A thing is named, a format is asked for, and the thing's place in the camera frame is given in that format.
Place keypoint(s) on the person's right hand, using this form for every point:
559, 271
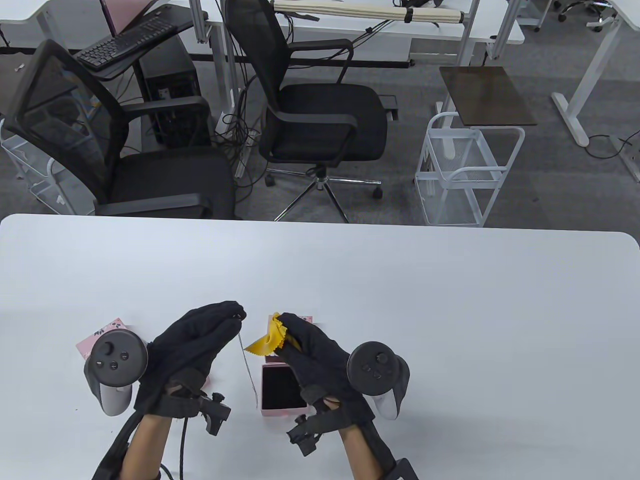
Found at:
315, 350

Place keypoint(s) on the black keyboard tray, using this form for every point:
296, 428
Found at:
182, 15

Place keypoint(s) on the rolled beige mat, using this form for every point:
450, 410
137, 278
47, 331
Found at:
350, 9

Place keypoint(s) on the person's left hand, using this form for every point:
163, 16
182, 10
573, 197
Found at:
190, 340

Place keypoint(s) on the black mesh office chair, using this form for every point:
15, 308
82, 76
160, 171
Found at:
165, 180

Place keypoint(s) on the person's left forearm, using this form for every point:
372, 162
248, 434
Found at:
145, 445

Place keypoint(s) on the yellow cleaning cloth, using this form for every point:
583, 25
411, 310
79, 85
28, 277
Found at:
267, 342

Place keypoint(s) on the black computer tower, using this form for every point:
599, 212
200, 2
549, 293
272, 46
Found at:
170, 75

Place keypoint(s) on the white desk foot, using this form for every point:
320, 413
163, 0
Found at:
631, 167

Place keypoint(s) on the dark brown wooden board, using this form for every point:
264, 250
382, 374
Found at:
487, 95

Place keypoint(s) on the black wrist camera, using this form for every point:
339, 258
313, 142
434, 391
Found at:
305, 435
215, 412

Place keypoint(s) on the black keyboard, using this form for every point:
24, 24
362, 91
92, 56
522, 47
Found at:
125, 42

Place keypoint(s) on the black labelled forearm box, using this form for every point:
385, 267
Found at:
400, 471

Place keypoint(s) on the pink floral gift box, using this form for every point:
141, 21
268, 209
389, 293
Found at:
111, 326

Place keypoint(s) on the person's right forearm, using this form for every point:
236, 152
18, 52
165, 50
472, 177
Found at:
360, 455

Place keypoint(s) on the grey hand controller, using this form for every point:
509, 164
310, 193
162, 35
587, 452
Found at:
115, 355
375, 365

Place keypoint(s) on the pink tray black lining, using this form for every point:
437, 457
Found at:
277, 390

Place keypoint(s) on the black chair chrome base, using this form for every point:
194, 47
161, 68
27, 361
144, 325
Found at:
325, 120

